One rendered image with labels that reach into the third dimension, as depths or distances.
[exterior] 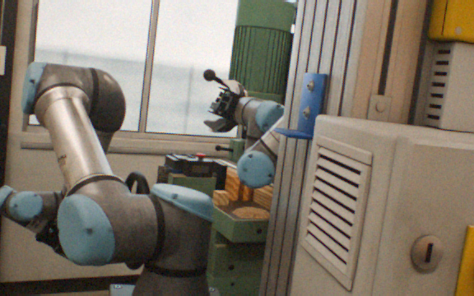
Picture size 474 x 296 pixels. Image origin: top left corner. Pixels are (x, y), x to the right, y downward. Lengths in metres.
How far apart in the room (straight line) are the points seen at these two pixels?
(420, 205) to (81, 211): 0.57
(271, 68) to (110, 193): 0.84
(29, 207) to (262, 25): 0.82
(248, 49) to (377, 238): 1.21
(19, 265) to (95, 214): 2.15
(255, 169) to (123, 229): 0.31
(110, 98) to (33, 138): 1.63
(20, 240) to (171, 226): 2.08
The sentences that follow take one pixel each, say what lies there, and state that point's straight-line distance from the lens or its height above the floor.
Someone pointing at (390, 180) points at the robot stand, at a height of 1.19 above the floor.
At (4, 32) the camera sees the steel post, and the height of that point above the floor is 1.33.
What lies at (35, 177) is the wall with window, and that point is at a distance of 2.90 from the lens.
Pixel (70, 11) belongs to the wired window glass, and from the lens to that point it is 2.93.
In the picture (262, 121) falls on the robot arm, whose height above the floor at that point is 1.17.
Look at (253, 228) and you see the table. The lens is 1.44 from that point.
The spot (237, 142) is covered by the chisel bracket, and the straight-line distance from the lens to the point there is 1.67.
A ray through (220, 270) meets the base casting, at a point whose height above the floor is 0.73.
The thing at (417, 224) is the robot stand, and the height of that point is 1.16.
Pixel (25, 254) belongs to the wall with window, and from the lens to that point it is 3.00.
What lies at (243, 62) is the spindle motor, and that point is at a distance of 1.63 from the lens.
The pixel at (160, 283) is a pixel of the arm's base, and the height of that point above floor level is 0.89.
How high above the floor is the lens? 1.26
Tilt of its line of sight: 7 degrees down
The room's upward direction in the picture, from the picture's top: 7 degrees clockwise
